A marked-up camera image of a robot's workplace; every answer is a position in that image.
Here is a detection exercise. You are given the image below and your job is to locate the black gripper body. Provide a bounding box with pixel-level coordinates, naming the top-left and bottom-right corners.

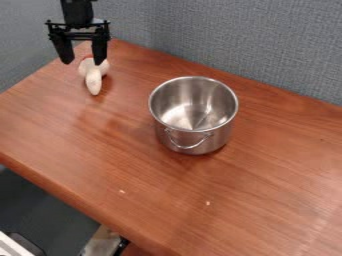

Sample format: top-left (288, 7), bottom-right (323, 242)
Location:
top-left (45, 0), bottom-right (109, 41)

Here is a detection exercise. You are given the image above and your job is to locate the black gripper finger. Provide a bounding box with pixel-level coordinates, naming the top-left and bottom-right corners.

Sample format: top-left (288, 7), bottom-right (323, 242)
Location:
top-left (50, 35), bottom-right (74, 64)
top-left (92, 34), bottom-right (109, 65)

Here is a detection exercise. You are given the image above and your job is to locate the white toy mushroom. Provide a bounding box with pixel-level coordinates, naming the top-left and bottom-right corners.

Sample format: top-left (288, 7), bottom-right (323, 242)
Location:
top-left (77, 55), bottom-right (109, 96)

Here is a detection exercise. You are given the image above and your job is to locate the stainless steel pot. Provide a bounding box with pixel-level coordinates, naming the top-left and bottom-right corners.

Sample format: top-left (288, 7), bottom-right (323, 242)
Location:
top-left (148, 76), bottom-right (239, 155)

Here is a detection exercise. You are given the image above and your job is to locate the white and black floor object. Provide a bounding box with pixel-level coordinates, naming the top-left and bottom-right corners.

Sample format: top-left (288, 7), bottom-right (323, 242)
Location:
top-left (0, 231), bottom-right (45, 256)

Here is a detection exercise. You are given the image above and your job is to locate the table leg bracket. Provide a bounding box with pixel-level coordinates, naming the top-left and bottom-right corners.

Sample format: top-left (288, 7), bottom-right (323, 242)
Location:
top-left (78, 225), bottom-right (129, 256)

